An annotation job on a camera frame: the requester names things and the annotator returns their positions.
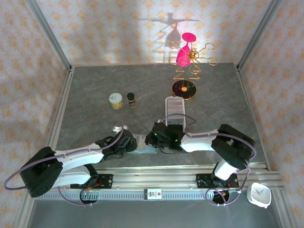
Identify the mint green card holder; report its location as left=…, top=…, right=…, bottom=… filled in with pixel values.
left=127, top=133, right=158, bottom=155

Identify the white slotted plastic basket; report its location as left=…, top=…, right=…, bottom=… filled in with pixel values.
left=165, top=96, right=186, bottom=127

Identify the dark spice bottle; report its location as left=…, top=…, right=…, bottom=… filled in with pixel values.
left=126, top=92, right=137, bottom=109

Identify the yellow can with white lid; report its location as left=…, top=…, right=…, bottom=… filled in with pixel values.
left=108, top=92, right=124, bottom=110

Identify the white label with red mark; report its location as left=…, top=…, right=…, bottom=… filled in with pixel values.
left=143, top=188, right=163, bottom=201

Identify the pink wine glass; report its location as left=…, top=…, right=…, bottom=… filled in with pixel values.
left=176, top=32, right=197, bottom=67

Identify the white square alarm clock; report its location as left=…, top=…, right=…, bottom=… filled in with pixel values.
left=246, top=182, right=272, bottom=209

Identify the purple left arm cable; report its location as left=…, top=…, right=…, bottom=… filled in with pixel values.
left=2, top=121, right=125, bottom=208

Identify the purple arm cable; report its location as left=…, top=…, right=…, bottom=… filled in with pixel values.
left=2, top=121, right=125, bottom=208
left=159, top=113, right=257, bottom=208

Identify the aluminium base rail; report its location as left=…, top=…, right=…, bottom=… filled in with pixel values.
left=95, top=162, right=284, bottom=191

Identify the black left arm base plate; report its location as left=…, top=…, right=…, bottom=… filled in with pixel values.
left=71, top=173, right=114, bottom=191

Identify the gold wire glass rack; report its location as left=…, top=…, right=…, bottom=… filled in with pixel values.
left=168, top=42, right=219, bottom=101

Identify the grey slotted cable duct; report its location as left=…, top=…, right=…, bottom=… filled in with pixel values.
left=42, top=190, right=241, bottom=202

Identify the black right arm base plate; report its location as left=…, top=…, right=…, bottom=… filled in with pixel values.
left=195, top=173, right=238, bottom=191

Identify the aluminium side rail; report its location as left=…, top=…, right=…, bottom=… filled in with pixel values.
left=235, top=65, right=272, bottom=171
left=41, top=66, right=76, bottom=165

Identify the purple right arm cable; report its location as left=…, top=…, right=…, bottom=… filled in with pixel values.
left=159, top=113, right=257, bottom=208

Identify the aluminium frame post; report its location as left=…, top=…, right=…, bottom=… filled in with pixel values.
left=237, top=0, right=284, bottom=71
left=24, top=0, right=73, bottom=72

